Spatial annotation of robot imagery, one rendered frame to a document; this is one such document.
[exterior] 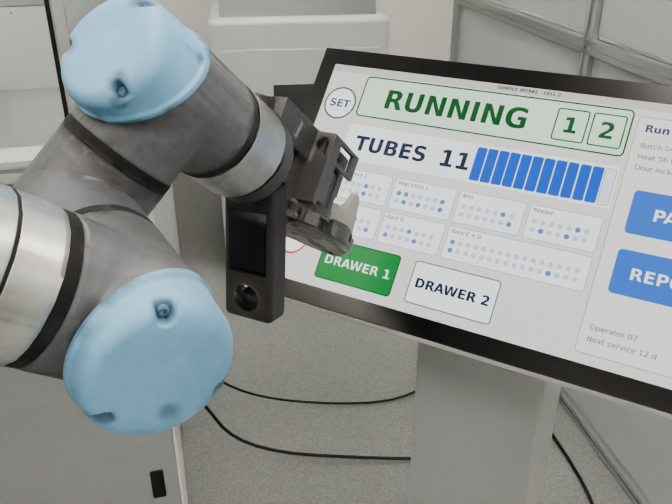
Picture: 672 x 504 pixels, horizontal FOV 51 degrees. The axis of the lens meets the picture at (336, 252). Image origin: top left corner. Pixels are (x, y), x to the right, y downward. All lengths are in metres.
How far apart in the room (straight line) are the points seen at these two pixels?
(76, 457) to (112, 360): 0.94
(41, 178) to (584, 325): 0.49
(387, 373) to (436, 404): 1.38
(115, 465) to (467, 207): 0.77
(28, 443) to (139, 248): 0.91
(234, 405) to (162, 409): 1.85
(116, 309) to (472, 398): 0.63
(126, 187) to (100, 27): 0.09
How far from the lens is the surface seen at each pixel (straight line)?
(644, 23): 1.80
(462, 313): 0.72
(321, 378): 2.26
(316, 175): 0.57
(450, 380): 0.88
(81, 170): 0.43
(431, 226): 0.75
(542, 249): 0.72
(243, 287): 0.58
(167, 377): 0.32
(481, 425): 0.90
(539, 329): 0.70
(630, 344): 0.70
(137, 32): 0.42
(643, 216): 0.72
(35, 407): 1.18
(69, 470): 1.26
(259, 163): 0.49
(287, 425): 2.09
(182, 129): 0.43
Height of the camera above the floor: 1.36
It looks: 27 degrees down
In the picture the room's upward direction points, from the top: straight up
